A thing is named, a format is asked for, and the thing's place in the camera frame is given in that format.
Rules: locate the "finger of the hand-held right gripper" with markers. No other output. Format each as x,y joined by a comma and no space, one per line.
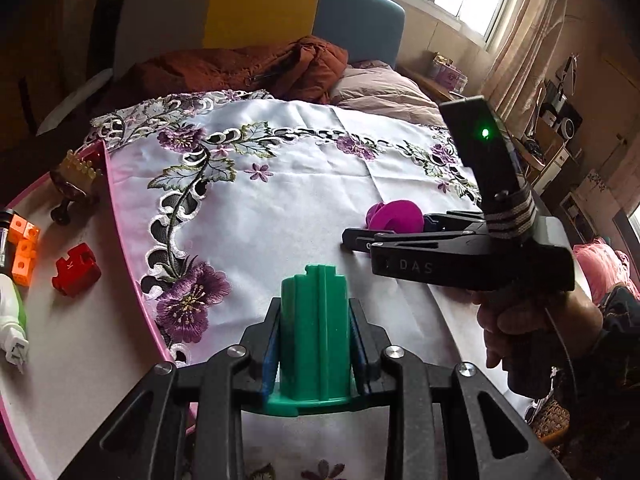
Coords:
360,240
452,220

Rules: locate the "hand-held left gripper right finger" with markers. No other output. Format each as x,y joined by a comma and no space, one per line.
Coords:
362,360

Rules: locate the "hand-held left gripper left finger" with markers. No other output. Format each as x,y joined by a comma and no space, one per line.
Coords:
270,360

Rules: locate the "magenta round plastic piece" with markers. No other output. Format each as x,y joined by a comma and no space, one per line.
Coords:
397,215

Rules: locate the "green ribbed plastic piece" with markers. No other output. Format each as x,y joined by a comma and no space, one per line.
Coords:
312,335

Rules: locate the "white tray with pink rim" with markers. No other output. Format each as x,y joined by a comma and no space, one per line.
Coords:
75,360

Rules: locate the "red plastic block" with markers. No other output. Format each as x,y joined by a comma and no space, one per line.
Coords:
75,270

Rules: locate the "brown brush with yellow bristles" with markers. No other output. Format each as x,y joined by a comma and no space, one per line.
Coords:
75,180

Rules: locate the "orange plastic building block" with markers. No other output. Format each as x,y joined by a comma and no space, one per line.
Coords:
25,250

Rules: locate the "person's right forearm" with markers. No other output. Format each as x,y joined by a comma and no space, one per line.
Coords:
615,370

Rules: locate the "person's right hand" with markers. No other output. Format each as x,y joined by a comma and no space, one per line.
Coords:
575,325

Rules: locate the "white floral embroidered tablecloth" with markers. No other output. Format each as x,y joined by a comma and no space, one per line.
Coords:
300,185

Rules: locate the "cardboard box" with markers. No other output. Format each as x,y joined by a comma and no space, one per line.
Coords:
547,140

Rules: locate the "pink cloth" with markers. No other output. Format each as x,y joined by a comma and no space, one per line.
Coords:
605,270

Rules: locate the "wooden side table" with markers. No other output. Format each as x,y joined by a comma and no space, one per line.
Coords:
430,82

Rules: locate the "pale pink pillow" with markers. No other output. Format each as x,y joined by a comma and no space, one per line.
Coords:
385,92

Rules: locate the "black round speaker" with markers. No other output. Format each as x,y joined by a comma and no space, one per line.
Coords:
567,126

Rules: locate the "brown woven mat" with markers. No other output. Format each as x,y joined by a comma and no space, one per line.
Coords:
547,422

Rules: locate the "beige curtain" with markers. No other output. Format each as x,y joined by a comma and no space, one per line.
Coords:
530,35

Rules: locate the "rust brown jacket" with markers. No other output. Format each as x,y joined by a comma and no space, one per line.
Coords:
235,67

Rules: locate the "grey yellow blue headboard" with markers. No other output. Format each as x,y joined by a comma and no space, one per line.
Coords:
260,15

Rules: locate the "white green spray bottle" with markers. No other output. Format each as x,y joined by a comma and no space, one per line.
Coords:
10,320

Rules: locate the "clear tube with black cap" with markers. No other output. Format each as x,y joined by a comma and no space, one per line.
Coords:
5,235

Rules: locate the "black chair back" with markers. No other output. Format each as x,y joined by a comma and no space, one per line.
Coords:
107,20

